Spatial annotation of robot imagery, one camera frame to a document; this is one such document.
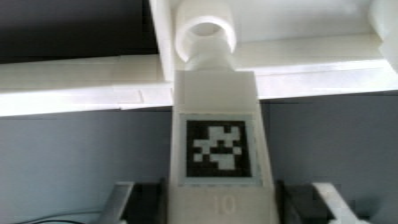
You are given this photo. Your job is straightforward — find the white table leg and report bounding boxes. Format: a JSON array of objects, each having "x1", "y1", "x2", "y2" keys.
[{"x1": 169, "y1": 44, "x2": 279, "y2": 224}]

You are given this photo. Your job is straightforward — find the white U-shaped obstacle fence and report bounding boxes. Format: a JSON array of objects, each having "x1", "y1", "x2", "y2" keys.
[{"x1": 0, "y1": 43, "x2": 398, "y2": 118}]

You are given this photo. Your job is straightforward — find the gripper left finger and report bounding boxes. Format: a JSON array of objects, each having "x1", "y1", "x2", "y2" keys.
[{"x1": 92, "y1": 182, "x2": 135, "y2": 224}]

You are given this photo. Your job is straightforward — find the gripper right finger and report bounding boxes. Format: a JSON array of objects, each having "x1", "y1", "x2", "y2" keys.
[{"x1": 313, "y1": 183, "x2": 371, "y2": 224}]

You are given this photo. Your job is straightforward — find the white square table top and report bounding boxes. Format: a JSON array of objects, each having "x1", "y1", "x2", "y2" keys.
[{"x1": 149, "y1": 0, "x2": 398, "y2": 80}]

